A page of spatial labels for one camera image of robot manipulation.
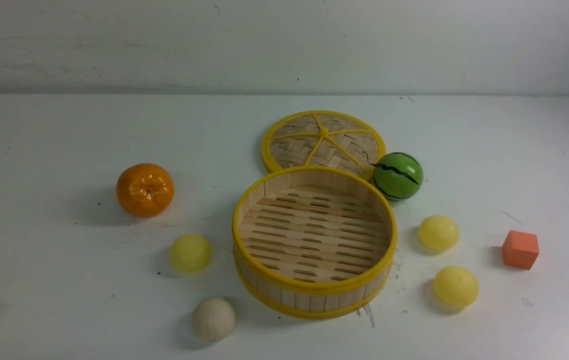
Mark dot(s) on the white bun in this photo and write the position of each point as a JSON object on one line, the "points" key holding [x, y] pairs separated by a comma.
{"points": [[213, 319]]}

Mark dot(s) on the bamboo steamer tray yellow rim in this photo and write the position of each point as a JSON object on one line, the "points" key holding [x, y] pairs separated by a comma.
{"points": [[313, 242]]}

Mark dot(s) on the green toy watermelon ball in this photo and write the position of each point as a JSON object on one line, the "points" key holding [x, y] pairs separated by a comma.
{"points": [[398, 176]]}

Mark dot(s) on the orange foam cube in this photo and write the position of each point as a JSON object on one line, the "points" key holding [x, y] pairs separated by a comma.
{"points": [[520, 250]]}

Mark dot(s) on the orange toy tangerine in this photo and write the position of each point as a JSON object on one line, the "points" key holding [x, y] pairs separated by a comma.
{"points": [[145, 190]]}

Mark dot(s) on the woven bamboo steamer lid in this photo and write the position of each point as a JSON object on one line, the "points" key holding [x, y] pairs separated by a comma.
{"points": [[322, 139]]}

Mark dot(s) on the yellow bun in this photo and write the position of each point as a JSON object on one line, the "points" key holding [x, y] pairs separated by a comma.
{"points": [[190, 253], [456, 286], [438, 232]]}

